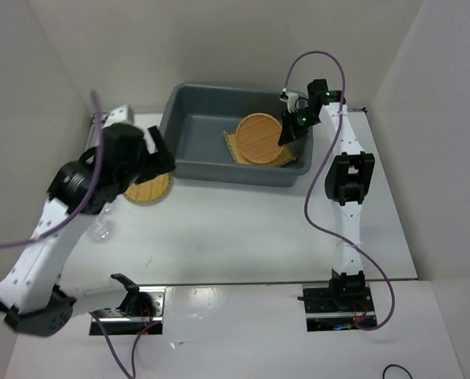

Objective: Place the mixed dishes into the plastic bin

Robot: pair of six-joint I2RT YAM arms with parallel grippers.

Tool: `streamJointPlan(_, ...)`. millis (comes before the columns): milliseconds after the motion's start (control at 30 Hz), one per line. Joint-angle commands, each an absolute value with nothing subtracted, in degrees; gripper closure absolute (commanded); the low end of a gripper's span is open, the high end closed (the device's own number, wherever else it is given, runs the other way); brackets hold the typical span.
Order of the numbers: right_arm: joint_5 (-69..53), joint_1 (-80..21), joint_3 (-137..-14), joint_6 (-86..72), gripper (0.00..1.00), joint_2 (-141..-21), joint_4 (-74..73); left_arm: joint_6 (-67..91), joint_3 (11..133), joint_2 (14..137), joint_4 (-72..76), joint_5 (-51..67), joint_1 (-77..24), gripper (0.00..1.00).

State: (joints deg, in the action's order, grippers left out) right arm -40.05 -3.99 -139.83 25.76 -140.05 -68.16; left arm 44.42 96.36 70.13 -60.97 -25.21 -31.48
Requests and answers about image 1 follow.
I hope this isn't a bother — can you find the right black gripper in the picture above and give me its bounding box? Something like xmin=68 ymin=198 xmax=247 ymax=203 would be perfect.
xmin=278 ymin=107 xmax=321 ymax=145

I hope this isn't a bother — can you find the round bamboo tray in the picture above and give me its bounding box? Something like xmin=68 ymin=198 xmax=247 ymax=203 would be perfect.
xmin=123 ymin=174 xmax=172 ymax=205

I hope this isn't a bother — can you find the rectangular woven bamboo mat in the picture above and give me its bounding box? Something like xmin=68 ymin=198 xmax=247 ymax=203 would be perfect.
xmin=223 ymin=131 xmax=297 ymax=167

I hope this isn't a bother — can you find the round orange woven tray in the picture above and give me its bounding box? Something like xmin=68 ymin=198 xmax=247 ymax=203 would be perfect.
xmin=235 ymin=113 xmax=283 ymax=164

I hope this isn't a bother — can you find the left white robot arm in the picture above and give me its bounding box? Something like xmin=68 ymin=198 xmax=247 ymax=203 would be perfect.
xmin=0 ymin=123 xmax=176 ymax=337

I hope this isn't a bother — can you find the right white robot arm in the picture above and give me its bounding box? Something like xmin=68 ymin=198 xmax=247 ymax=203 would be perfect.
xmin=279 ymin=79 xmax=375 ymax=311

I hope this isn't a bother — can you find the grey plastic bin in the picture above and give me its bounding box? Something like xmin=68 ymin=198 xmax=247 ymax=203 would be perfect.
xmin=160 ymin=83 xmax=314 ymax=187

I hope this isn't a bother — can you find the clear plastic cup lower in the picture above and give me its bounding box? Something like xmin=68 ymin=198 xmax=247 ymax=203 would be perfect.
xmin=86 ymin=203 xmax=112 ymax=241

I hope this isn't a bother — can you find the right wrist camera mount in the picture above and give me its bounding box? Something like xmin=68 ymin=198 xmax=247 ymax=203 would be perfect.
xmin=279 ymin=88 xmax=308 ymax=112

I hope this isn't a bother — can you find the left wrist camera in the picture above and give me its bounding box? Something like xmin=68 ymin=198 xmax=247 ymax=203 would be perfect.
xmin=104 ymin=104 xmax=134 ymax=127

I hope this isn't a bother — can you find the aluminium table rail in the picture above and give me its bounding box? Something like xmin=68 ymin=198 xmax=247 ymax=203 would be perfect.
xmin=84 ymin=114 xmax=98 ymax=150

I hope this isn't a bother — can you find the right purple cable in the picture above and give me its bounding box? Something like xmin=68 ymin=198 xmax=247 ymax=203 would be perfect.
xmin=284 ymin=50 xmax=397 ymax=331

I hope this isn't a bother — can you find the purple cable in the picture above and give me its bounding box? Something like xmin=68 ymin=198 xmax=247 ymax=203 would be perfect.
xmin=0 ymin=89 xmax=164 ymax=379
xmin=284 ymin=50 xmax=397 ymax=331

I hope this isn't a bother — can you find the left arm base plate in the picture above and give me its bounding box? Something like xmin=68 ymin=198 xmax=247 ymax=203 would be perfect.
xmin=95 ymin=286 xmax=166 ymax=336

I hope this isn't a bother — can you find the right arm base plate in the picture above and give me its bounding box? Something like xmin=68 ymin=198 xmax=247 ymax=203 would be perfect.
xmin=297 ymin=283 xmax=378 ymax=332

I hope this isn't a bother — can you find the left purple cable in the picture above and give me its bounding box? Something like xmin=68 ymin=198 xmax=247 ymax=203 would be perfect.
xmin=0 ymin=89 xmax=164 ymax=379

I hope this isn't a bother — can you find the black cable loop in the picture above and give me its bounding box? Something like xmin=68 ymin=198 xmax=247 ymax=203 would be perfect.
xmin=383 ymin=363 xmax=414 ymax=379

